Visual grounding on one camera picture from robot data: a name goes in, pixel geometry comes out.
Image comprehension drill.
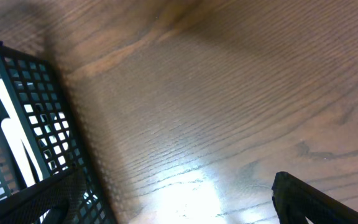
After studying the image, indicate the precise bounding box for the white fork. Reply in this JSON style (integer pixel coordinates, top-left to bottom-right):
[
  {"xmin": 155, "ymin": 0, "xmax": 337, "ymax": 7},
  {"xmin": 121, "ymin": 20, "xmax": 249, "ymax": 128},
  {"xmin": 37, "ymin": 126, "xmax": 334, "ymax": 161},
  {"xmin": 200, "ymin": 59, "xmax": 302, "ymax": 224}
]
[{"xmin": 0, "ymin": 78, "xmax": 44, "ymax": 187}]

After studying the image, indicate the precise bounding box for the black plastic basket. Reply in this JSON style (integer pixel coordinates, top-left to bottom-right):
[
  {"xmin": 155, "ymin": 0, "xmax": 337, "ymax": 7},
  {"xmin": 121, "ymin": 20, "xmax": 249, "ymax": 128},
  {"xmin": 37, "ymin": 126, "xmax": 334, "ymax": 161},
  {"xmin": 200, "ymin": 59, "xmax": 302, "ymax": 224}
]
[{"xmin": 0, "ymin": 41, "xmax": 116, "ymax": 223}]

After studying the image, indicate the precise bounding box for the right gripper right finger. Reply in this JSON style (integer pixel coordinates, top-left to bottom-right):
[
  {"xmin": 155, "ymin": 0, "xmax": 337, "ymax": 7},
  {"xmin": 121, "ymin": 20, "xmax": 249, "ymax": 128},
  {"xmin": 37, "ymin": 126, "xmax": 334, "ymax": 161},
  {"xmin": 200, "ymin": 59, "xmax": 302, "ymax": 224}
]
[{"xmin": 272, "ymin": 171, "xmax": 358, "ymax": 224}]

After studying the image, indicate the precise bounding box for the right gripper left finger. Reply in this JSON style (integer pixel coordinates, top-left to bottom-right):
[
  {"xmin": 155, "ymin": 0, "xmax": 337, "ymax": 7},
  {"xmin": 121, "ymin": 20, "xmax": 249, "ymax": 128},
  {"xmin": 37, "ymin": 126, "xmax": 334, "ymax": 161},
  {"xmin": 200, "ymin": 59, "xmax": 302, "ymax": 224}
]
[{"xmin": 0, "ymin": 168, "xmax": 86, "ymax": 223}]

